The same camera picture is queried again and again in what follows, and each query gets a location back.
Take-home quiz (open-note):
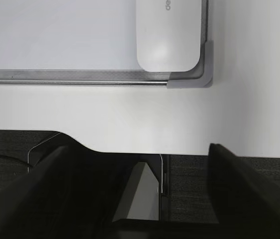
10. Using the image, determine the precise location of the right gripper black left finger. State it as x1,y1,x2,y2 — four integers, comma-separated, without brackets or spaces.
0,146,83,239

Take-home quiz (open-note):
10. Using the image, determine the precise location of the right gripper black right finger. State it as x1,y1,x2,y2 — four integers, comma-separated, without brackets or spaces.
208,143,280,239

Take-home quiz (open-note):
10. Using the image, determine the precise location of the white whiteboard eraser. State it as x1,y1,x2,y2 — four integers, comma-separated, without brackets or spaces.
136,0,202,72

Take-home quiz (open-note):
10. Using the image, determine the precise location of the white framed whiteboard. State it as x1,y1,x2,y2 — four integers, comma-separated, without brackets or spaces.
0,0,214,89

